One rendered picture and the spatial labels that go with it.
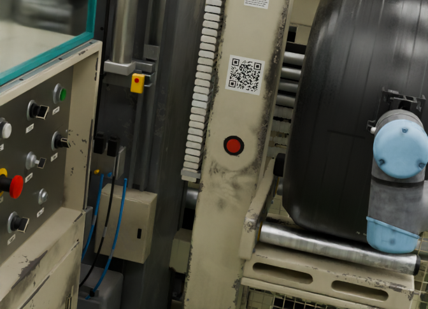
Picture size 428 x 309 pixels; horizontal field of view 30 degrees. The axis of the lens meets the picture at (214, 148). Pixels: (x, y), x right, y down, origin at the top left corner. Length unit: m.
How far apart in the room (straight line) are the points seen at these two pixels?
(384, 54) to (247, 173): 0.44
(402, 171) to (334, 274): 0.62
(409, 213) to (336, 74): 0.41
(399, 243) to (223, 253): 0.73
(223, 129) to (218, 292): 0.40
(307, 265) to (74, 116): 0.58
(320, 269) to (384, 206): 0.57
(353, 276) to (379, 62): 0.48
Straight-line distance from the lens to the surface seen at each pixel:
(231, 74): 1.70
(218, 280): 1.88
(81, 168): 1.69
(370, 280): 1.72
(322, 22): 1.56
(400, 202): 1.16
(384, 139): 1.12
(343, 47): 1.50
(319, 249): 1.72
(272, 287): 1.75
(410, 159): 1.13
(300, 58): 2.09
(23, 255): 1.54
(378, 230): 1.18
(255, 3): 1.66
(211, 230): 1.82
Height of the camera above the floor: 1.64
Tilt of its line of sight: 20 degrees down
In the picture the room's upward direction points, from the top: 9 degrees clockwise
